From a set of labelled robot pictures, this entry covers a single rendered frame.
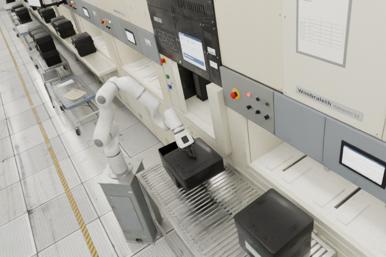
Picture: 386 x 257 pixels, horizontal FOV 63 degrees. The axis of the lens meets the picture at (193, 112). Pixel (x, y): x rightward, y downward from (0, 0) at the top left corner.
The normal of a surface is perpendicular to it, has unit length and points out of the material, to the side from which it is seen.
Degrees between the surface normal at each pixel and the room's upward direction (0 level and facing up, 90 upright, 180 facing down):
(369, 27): 90
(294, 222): 0
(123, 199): 90
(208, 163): 0
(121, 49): 90
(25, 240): 0
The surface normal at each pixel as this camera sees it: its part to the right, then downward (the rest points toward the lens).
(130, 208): -0.21, 0.58
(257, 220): -0.17, -0.82
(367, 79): -0.83, 0.42
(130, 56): 0.54, 0.39
